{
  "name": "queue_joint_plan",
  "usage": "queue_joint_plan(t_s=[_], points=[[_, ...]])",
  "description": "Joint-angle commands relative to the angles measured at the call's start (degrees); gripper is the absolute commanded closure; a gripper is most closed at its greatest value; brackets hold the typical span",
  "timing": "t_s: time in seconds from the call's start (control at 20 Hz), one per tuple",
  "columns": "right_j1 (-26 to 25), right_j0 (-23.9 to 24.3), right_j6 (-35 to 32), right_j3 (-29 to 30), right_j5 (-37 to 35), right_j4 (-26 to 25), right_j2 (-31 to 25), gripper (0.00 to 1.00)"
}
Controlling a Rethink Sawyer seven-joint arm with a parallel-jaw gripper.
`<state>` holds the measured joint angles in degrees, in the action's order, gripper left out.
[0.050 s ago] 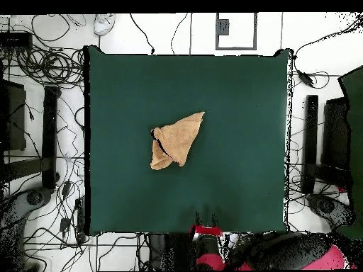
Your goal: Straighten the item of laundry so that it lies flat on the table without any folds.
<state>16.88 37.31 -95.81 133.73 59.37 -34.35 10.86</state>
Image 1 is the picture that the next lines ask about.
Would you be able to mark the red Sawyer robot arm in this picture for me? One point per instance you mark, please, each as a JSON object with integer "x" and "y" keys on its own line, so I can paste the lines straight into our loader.
{"x": 211, "y": 260}

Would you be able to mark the black flat panel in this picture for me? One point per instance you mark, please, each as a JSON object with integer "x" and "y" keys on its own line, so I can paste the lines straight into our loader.
{"x": 336, "y": 133}
{"x": 15, "y": 119}

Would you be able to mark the tan terry towel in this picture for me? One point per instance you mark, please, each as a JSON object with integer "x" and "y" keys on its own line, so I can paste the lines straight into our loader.
{"x": 178, "y": 138}

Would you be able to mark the grey chair base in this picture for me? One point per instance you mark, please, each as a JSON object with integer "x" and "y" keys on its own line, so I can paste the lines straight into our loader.
{"x": 34, "y": 198}
{"x": 326, "y": 206}

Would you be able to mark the dark green table cloth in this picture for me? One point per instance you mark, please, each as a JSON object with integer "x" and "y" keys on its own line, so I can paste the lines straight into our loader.
{"x": 127, "y": 113}

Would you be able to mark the green cloth sheet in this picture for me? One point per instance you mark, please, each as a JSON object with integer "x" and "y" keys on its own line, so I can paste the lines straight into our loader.
{"x": 356, "y": 141}

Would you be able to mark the black power adapter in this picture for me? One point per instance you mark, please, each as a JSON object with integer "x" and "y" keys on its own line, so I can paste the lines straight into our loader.
{"x": 305, "y": 78}

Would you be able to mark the small grey box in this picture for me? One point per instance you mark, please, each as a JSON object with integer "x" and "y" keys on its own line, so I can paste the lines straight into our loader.
{"x": 224, "y": 27}

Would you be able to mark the white shoe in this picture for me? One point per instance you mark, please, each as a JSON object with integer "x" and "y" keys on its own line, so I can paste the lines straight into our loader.
{"x": 103, "y": 25}

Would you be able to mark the black electronics box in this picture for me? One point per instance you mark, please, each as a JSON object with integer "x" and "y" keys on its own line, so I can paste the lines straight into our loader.
{"x": 15, "y": 39}

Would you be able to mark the grey square floor frame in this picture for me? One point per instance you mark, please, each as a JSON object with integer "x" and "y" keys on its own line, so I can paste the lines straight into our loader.
{"x": 217, "y": 34}

